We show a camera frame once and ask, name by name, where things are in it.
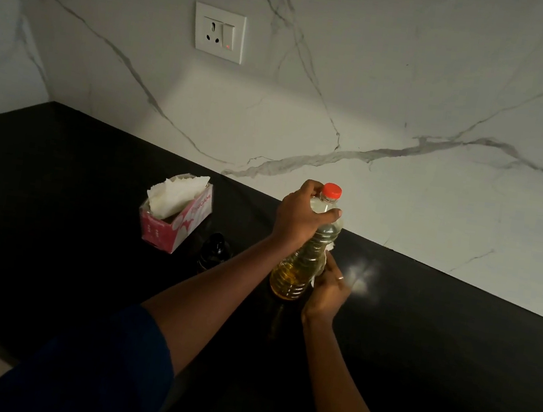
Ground person's left hand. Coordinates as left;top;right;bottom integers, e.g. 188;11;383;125
269;174;346;258

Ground person's right hand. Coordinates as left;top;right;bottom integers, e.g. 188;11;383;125
299;248;357;330

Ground large clear plastic oil bottle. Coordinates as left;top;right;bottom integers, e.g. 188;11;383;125
267;189;348;307

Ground red bottle cap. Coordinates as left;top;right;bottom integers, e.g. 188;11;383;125
320;182;345;202

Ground single tissue sheet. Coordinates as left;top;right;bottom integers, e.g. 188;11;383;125
310;239;337;292

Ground black small bottle cap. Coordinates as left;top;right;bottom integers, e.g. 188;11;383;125
195;229;235;276

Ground person's right forearm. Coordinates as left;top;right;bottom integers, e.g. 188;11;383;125
290;312;418;412

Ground person's left forearm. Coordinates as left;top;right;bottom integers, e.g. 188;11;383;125
132;220;293;389

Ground black countertop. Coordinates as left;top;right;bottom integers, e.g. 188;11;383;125
0;94;543;412

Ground white tissues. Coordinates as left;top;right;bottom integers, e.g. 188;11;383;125
143;169;212;226

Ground pink tissue box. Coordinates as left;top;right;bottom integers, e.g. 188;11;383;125
134;167;218;259

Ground white wall socket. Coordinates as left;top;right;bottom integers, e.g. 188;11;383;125
189;1;250;66

